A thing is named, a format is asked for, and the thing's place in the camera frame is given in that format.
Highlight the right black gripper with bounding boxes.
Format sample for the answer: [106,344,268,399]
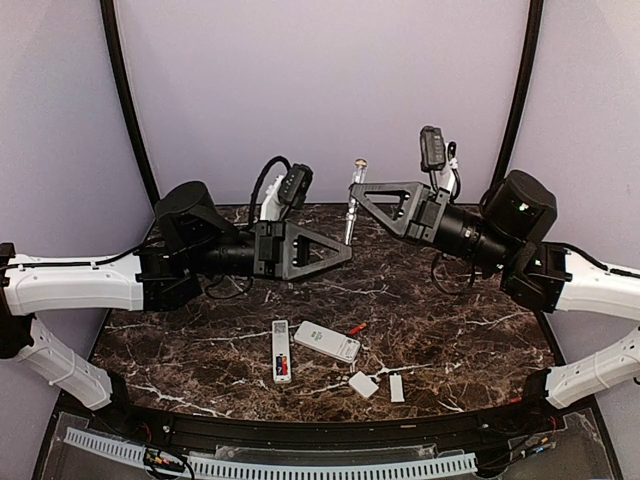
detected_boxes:
[350,180,516,273]

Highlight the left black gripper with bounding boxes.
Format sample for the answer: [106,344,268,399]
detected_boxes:
[187,218,357,282]

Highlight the clear pen screwdriver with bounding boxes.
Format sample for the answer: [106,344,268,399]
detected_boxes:
[344,158,368,246]

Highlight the red yellow battery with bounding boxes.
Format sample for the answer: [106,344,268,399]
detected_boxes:
[349,323,368,335]

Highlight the white remote green buttons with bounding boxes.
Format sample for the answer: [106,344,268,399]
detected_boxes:
[294,321,361,363]

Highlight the narrow white battery cover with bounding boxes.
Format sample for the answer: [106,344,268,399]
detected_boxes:
[389,374,405,403]

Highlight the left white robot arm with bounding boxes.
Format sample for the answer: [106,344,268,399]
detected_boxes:
[1,181,352,436]

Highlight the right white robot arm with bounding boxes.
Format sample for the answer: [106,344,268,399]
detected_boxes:
[350,170,639,320]

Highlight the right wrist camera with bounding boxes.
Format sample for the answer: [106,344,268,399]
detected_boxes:
[419,125,461,203]

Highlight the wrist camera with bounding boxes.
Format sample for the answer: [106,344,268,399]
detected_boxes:
[419,125,461,203]
[247,156,313,229]

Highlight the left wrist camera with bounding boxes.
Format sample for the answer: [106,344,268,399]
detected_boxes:
[247,156,313,229]

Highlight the right black frame post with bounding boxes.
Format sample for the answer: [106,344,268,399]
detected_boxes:
[481,0,544,201]

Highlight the black frame post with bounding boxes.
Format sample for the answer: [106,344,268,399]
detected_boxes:
[481,0,544,201]
[99,0,160,207]

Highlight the black front table rail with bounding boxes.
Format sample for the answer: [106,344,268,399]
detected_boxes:
[91,402,564,453]

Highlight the white slotted cable duct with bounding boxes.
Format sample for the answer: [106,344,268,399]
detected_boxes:
[63,427,478,480]

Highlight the left black frame post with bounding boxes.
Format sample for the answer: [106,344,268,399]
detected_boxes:
[99,0,160,207]

